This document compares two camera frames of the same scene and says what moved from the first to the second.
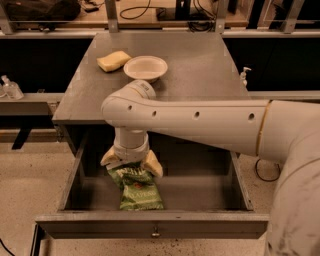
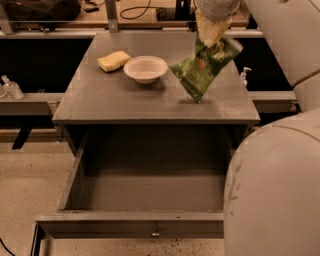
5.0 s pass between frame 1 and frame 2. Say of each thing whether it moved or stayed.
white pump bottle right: stayed
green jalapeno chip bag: moved
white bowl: stayed
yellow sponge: stayed
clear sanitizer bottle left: stayed
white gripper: moved
